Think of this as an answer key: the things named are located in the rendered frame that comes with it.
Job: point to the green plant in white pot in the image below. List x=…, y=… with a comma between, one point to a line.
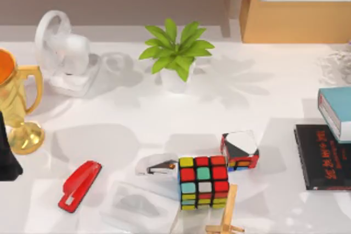
x=175, y=53

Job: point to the wooden cupboard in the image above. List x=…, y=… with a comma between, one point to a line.
x=296, y=9

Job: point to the large colourful puzzle cube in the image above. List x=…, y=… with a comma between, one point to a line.
x=203, y=182

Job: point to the white stapler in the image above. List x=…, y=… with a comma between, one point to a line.
x=156, y=166

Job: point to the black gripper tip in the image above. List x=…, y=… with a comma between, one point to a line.
x=6, y=160

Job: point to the white desk fan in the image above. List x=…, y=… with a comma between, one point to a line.
x=67, y=53

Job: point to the black book red lettering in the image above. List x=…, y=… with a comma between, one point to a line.
x=323, y=160

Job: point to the teal book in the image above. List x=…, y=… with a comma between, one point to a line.
x=336, y=110

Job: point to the small puzzle cube white top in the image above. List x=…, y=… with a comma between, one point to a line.
x=240, y=149

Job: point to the gold trophy with orange ball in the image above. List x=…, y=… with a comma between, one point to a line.
x=14, y=99

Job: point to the red stapler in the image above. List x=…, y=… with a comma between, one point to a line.
x=78, y=186

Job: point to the wooden stand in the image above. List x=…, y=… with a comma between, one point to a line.
x=229, y=212

